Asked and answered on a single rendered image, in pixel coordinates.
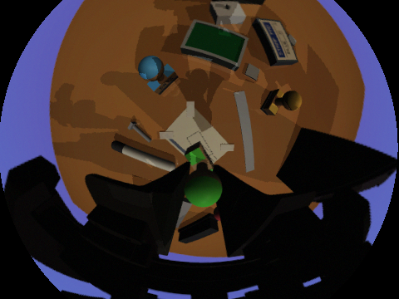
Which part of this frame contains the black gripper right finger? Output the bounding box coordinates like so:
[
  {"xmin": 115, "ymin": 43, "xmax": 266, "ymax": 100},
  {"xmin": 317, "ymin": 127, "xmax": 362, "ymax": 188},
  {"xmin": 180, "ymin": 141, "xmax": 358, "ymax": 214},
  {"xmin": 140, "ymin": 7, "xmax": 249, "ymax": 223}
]
[{"xmin": 213, "ymin": 164, "xmax": 316, "ymax": 257}]

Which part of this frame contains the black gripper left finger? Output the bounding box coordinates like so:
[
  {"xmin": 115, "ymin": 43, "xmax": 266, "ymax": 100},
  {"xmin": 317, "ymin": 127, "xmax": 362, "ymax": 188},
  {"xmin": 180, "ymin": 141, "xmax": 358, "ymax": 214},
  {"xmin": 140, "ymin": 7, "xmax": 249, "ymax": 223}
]
[{"xmin": 84, "ymin": 162, "xmax": 190, "ymax": 256}]

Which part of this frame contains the hand stamp with round brass knob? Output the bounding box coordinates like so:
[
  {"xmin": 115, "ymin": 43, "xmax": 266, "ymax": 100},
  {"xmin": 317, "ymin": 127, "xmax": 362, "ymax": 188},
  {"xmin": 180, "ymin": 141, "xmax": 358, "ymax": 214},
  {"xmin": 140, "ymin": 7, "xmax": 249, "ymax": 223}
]
[{"xmin": 260, "ymin": 89, "xmax": 303, "ymax": 115}]

